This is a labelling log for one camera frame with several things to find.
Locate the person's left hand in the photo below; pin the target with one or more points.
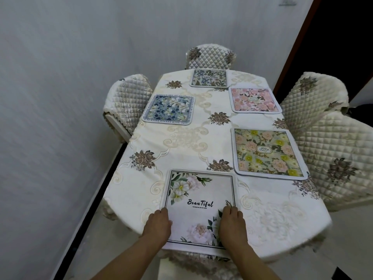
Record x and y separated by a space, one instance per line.
157 227

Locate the person's right hand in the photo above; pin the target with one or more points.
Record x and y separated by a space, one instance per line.
233 230

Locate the person's left fingers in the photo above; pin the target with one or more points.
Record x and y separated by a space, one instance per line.
159 212

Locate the person's right fingers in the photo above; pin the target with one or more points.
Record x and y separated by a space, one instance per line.
231 209

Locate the white floral placemat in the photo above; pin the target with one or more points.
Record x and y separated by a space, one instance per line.
198 207

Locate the person's right forearm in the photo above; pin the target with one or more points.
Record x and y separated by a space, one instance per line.
253 265

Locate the person's left forearm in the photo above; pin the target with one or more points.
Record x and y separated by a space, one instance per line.
122 259

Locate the yellow and pink floral placemat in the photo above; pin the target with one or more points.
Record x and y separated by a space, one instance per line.
266 154

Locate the cream floral tablecloth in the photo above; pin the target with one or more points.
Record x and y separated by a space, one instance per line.
186 142

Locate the blue floral placemat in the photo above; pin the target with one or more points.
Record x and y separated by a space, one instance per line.
169 109

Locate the chair with quilted cream cover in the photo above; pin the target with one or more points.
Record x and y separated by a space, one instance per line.
311 99
209 56
338 160
128 99

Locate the green botanical placemat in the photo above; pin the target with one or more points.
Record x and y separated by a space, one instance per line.
208 78

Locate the brown door frame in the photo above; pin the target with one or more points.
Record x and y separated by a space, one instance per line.
296 46

